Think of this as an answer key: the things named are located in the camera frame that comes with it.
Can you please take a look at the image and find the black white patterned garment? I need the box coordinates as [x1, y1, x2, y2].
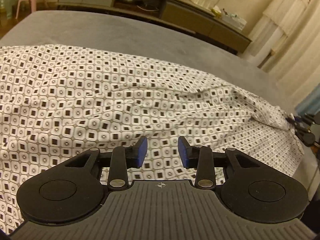
[1, 44, 304, 233]

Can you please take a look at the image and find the white tissue box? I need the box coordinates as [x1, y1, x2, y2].
[221, 9, 247, 30]

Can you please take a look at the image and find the cream window curtain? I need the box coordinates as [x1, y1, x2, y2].
[240, 0, 319, 105]

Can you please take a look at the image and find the long grey TV cabinet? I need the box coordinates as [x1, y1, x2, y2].
[57, 0, 251, 54]

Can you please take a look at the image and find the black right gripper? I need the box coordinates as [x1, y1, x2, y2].
[286, 112, 319, 148]

